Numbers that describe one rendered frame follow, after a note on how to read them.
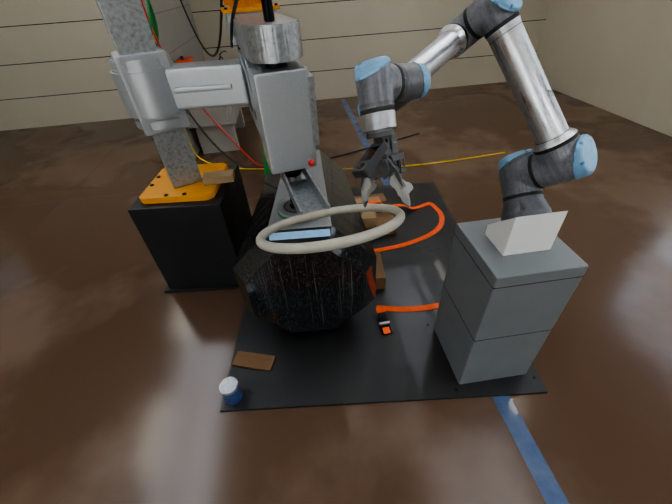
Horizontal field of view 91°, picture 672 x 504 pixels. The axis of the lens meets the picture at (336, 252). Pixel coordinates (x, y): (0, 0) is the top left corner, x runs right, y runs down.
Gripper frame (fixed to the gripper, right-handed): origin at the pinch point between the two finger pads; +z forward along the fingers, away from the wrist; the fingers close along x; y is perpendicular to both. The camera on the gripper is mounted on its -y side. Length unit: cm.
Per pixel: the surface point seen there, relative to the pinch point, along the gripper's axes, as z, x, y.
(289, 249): 5.5, 15.7, -23.1
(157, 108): -55, 154, 9
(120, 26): -93, 149, 1
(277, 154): -19, 69, 20
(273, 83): -45, 58, 17
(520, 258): 40, -14, 71
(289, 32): -59, 47, 21
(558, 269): 44, -28, 74
